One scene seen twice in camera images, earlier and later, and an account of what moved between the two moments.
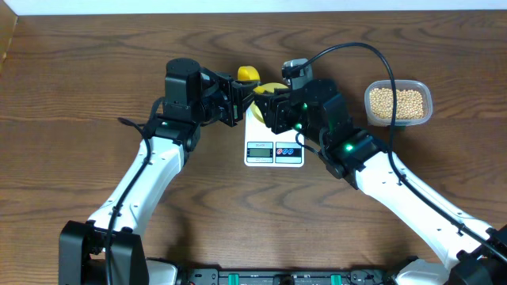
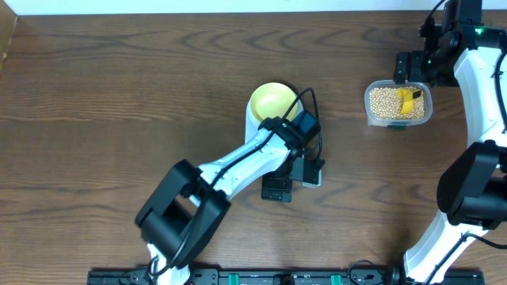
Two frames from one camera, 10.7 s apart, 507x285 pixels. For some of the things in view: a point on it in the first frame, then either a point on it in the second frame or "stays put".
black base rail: x=286 y=276 stays put
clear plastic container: x=414 y=102 stays put
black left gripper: x=233 y=95 to x=272 y=186
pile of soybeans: x=409 y=104 stays put
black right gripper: x=279 y=105 to x=415 y=58
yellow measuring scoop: x=248 y=73 to x=408 y=96
